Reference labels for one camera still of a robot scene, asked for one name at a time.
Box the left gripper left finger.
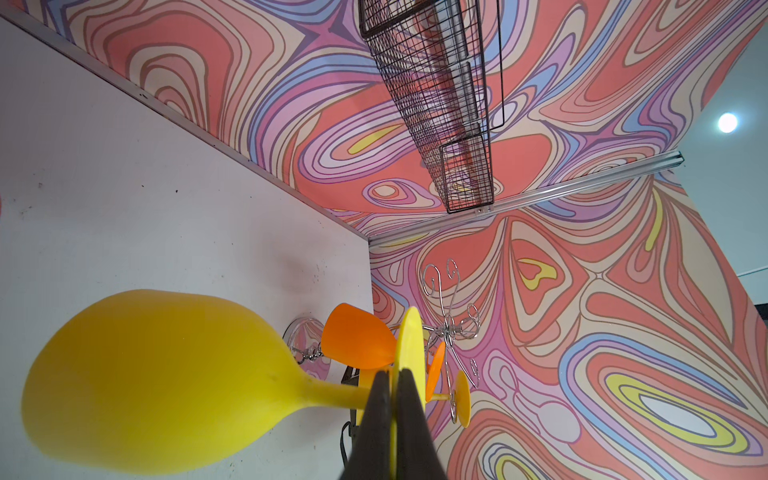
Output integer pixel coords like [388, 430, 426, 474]
[340, 371, 392, 480]

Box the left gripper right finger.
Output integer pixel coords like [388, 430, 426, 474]
[395, 369, 447, 480]

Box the yellow wine glass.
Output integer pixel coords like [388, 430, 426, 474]
[21, 289, 428, 480]
[426, 371, 472, 428]

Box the left orange wine glass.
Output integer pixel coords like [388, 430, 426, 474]
[321, 303, 450, 404]

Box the back black wire basket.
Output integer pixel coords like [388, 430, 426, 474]
[357, 0, 495, 214]

